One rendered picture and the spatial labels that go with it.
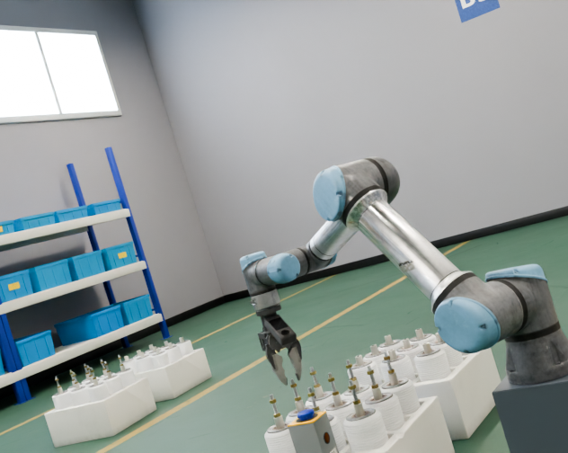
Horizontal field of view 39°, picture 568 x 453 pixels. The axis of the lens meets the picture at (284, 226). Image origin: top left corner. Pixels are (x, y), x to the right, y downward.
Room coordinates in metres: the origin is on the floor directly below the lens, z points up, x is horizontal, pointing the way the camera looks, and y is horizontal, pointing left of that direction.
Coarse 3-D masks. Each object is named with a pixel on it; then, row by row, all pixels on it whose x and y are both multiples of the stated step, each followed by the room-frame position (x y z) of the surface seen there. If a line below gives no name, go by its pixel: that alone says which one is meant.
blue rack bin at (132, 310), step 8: (144, 296) 7.78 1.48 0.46; (112, 304) 8.09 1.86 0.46; (120, 304) 7.54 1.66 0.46; (128, 304) 7.58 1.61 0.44; (136, 304) 7.67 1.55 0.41; (144, 304) 7.77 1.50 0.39; (128, 312) 7.56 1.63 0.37; (136, 312) 7.65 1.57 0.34; (144, 312) 7.74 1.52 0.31; (152, 312) 7.84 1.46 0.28; (128, 320) 7.54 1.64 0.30; (136, 320) 7.63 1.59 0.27
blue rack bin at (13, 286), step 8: (16, 272) 6.64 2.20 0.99; (24, 272) 6.71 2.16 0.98; (0, 280) 6.50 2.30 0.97; (8, 280) 6.56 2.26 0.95; (16, 280) 6.63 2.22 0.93; (24, 280) 6.69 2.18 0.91; (0, 288) 6.48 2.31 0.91; (8, 288) 6.55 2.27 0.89; (16, 288) 6.61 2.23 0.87; (24, 288) 6.68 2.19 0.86; (0, 296) 6.47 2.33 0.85; (8, 296) 6.53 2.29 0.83; (16, 296) 6.59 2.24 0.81; (24, 296) 6.67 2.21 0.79
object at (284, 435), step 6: (276, 432) 2.06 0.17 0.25; (282, 432) 2.05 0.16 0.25; (288, 432) 2.05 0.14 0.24; (270, 438) 2.06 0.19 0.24; (276, 438) 2.05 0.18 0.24; (282, 438) 2.05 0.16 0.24; (288, 438) 2.05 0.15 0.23; (270, 444) 2.07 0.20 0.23; (276, 444) 2.05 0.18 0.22; (282, 444) 2.05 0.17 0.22; (288, 444) 2.05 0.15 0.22; (270, 450) 2.08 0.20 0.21; (276, 450) 2.06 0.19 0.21; (282, 450) 2.05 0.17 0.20; (288, 450) 2.05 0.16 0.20; (294, 450) 2.05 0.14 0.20
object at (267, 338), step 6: (276, 306) 2.19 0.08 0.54; (258, 312) 2.19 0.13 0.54; (264, 312) 2.18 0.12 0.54; (270, 312) 2.18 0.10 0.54; (264, 330) 2.24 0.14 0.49; (258, 336) 2.25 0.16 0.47; (264, 336) 2.20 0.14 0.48; (270, 336) 2.18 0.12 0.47; (264, 342) 2.23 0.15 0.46; (270, 342) 2.17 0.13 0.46; (276, 342) 2.18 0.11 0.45; (264, 348) 2.23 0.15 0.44; (276, 348) 2.18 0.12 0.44; (282, 348) 2.18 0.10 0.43; (288, 348) 2.19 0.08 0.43
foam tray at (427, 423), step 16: (432, 400) 2.18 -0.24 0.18; (416, 416) 2.08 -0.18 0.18; (432, 416) 2.15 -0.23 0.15; (400, 432) 1.98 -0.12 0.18; (416, 432) 2.04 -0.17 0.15; (432, 432) 2.12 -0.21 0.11; (448, 432) 2.21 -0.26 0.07; (384, 448) 1.91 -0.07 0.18; (400, 448) 1.94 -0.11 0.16; (416, 448) 2.02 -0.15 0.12; (432, 448) 2.10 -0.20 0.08; (448, 448) 2.18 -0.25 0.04
